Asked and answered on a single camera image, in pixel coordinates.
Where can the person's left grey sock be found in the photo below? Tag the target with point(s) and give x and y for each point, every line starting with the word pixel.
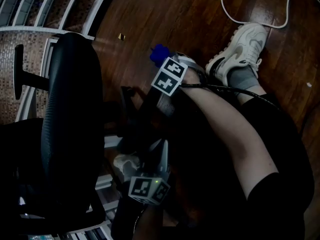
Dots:
pixel 131 172

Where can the black office chair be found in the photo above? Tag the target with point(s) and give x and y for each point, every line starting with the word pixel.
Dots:
pixel 72 109

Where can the person's black trousers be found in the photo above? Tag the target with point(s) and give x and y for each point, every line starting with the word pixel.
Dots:
pixel 280 124

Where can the person's right forearm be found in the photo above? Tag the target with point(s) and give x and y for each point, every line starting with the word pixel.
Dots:
pixel 225 134

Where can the person's right white shoe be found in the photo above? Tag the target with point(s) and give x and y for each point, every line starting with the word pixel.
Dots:
pixel 245 44

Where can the blue cloth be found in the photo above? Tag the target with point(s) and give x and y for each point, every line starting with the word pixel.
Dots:
pixel 158 55

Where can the person's left forearm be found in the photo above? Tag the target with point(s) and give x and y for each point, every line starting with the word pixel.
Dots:
pixel 150 224

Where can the person's black top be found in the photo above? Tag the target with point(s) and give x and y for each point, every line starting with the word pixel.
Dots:
pixel 275 209

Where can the white metal rack frame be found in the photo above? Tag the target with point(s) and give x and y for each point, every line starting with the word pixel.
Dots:
pixel 37 29

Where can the striped yellow tape scrap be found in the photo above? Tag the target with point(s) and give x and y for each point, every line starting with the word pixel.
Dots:
pixel 121 37

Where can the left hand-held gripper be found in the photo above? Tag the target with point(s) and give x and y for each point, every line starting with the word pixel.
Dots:
pixel 142 187

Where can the white paper scrap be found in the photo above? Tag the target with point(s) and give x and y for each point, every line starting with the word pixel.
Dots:
pixel 309 84

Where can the person's left white shoe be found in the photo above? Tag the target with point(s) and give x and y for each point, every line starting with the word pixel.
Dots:
pixel 123 162

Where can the person's white shoe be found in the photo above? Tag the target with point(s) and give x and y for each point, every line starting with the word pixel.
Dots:
pixel 245 44
pixel 123 162

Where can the person's right grey sock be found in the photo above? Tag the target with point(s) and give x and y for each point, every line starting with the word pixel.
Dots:
pixel 242 79

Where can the person's grey sock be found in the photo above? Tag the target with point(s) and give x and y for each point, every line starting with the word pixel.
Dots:
pixel 131 172
pixel 242 79

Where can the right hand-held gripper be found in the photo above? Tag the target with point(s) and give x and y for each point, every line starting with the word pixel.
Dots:
pixel 166 80

